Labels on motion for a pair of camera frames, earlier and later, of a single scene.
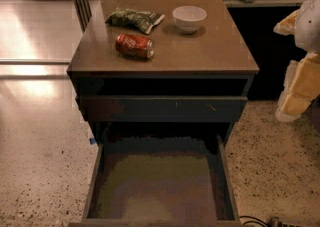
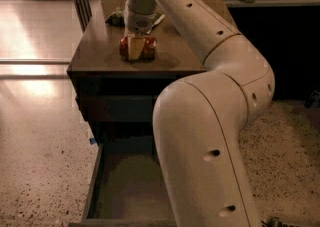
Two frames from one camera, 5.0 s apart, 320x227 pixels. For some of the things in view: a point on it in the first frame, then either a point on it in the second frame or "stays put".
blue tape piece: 92,140 stays put
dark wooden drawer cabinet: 162,78 stays put
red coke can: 134,46 stays put
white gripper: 309,28 -> 139,23
